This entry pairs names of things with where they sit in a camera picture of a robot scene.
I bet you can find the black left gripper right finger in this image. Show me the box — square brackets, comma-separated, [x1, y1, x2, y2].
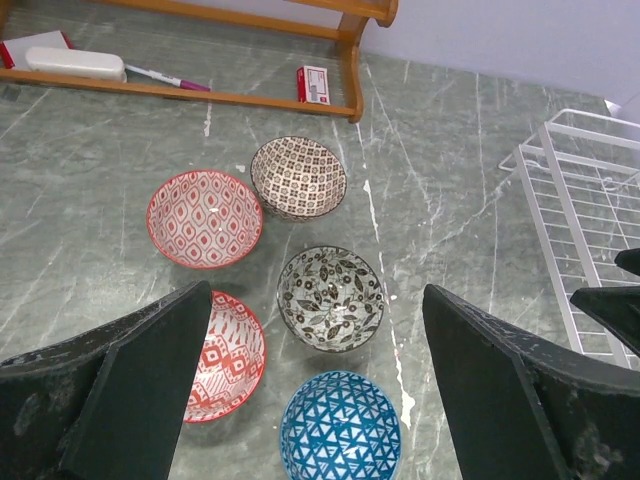
[422, 284, 639, 479]

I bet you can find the white eraser block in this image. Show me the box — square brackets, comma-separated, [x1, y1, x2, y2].
[25, 46, 127, 83]

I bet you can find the red diamond pattern bowl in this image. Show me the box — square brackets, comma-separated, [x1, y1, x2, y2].
[184, 291, 267, 423]

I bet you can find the red white small box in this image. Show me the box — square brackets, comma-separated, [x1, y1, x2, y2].
[296, 66, 331, 105]

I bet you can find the black leaf pattern bowl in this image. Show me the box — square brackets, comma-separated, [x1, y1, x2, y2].
[276, 245, 385, 353]

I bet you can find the blue triangle pattern bowl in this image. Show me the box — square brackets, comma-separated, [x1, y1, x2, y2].
[279, 370, 402, 480]

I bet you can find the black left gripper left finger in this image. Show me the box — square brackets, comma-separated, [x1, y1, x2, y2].
[1, 281, 212, 479]

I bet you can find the white wire dish rack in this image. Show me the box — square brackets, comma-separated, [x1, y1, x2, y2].
[498, 108, 639, 370]

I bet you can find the red drop pattern bowl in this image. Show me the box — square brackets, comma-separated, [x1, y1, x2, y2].
[146, 170, 264, 269]

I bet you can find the pink white marker pen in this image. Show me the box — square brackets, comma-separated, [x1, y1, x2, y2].
[125, 64, 210, 92]

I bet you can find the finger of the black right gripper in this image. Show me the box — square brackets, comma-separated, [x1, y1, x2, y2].
[614, 248, 640, 276]
[570, 286, 640, 356]

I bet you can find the brown flower grid bowl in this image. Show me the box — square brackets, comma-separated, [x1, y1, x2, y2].
[250, 136, 347, 222]

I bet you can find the wooden shelf rack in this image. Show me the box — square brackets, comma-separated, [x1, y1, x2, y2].
[1, 1, 399, 124]

